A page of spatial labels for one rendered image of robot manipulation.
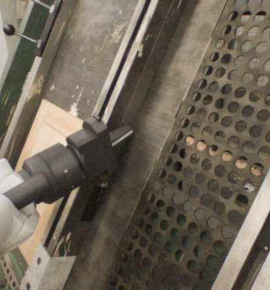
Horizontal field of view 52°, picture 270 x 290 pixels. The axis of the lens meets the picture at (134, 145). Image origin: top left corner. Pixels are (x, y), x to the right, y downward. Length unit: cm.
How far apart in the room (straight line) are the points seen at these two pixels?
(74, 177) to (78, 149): 5
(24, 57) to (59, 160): 83
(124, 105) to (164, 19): 19
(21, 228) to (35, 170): 10
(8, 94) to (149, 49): 78
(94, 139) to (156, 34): 25
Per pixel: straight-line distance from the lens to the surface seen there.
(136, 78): 58
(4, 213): 38
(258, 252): 40
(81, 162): 49
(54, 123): 84
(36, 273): 70
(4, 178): 47
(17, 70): 125
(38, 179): 44
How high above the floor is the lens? 150
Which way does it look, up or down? 26 degrees down
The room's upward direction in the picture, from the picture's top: straight up
